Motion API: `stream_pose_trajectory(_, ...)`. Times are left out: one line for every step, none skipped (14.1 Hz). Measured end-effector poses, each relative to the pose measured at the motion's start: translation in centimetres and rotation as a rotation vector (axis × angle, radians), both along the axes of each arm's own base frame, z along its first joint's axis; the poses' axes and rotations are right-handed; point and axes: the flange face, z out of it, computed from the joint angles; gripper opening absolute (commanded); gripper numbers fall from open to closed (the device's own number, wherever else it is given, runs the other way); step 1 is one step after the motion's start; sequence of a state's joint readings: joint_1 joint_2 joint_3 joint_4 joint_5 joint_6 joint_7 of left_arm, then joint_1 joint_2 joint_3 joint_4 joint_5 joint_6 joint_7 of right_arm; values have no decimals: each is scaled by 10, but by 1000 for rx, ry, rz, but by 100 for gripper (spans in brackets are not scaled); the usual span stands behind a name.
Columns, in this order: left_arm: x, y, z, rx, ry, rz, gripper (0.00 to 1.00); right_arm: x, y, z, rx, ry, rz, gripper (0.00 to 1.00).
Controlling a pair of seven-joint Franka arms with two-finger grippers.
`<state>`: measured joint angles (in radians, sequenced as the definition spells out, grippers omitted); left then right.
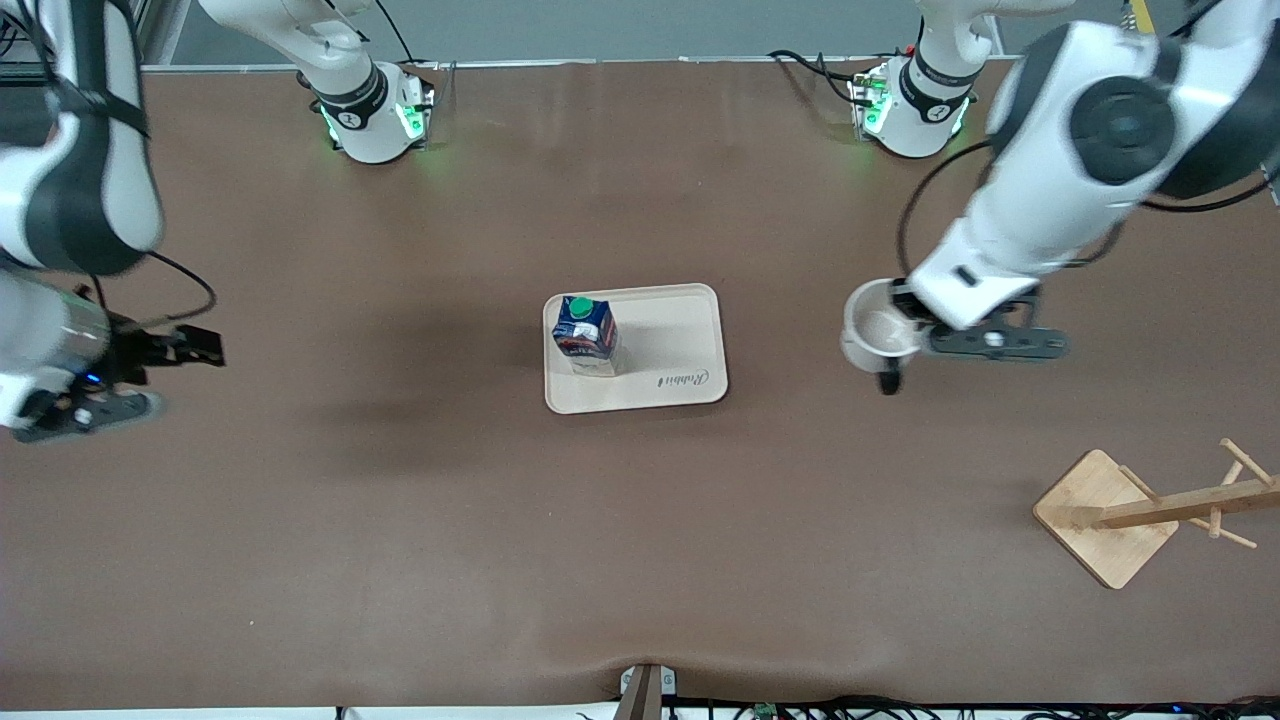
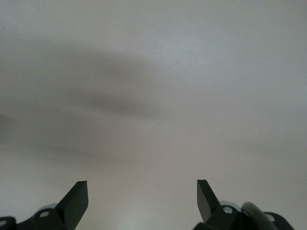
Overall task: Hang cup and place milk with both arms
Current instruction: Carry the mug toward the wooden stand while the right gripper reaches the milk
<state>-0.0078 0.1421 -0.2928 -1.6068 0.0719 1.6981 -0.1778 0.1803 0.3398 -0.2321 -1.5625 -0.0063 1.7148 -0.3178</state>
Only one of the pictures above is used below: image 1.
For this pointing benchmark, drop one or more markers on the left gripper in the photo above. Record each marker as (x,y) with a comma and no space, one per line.
(899,298)

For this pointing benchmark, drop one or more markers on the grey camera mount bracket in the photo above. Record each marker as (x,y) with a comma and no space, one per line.
(645,690)

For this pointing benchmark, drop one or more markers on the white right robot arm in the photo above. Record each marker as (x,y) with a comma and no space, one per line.
(90,190)

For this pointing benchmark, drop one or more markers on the brown table cover mat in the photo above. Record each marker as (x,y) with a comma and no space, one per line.
(400,550)

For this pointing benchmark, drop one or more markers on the wooden cup rack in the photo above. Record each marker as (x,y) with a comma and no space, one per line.
(1105,520)

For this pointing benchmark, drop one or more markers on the blue milk carton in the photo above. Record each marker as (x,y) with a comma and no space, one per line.
(587,335)

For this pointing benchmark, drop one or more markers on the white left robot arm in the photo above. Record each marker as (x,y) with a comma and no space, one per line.
(1050,210)

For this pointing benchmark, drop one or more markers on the small green circuit board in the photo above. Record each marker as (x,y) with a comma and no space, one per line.
(765,711)

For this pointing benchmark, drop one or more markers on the cream plastic tray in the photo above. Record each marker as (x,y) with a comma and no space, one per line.
(660,350)

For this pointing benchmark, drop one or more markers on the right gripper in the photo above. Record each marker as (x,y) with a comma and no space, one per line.
(133,350)

